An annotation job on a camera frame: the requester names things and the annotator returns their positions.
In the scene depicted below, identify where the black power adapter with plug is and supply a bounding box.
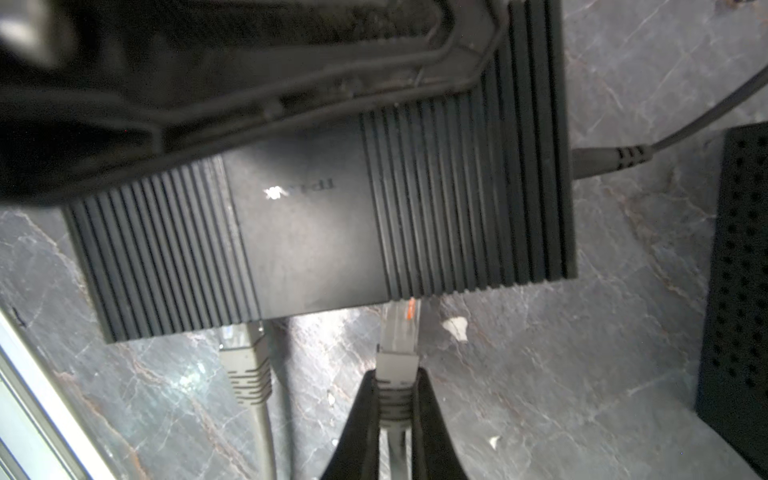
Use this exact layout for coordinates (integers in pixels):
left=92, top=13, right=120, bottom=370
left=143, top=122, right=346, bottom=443
left=571, top=67, right=767, bottom=180

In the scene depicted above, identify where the grey ethernet cable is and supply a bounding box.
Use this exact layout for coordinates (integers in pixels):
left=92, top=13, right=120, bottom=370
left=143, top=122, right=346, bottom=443
left=217, top=320, right=280, bottom=480
left=374, top=298, right=422, bottom=480

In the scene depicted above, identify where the black ribbed network switch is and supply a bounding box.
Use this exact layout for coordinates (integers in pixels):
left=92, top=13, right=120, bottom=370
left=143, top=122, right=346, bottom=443
left=63, top=1, right=577, bottom=343

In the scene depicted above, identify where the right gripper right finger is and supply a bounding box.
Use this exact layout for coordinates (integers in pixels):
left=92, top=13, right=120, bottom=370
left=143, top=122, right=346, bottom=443
left=411, top=367, right=468, bottom=480

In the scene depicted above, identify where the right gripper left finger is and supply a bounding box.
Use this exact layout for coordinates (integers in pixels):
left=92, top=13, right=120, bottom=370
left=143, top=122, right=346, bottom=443
left=321, top=370, right=380, bottom=480

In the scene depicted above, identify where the aluminium mounting rail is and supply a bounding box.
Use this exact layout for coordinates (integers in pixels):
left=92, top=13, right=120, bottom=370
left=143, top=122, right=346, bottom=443
left=1, top=314, right=116, bottom=479

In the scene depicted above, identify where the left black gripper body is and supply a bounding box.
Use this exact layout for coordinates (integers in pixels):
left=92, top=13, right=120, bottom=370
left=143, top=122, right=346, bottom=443
left=1, top=1, right=510, bottom=205

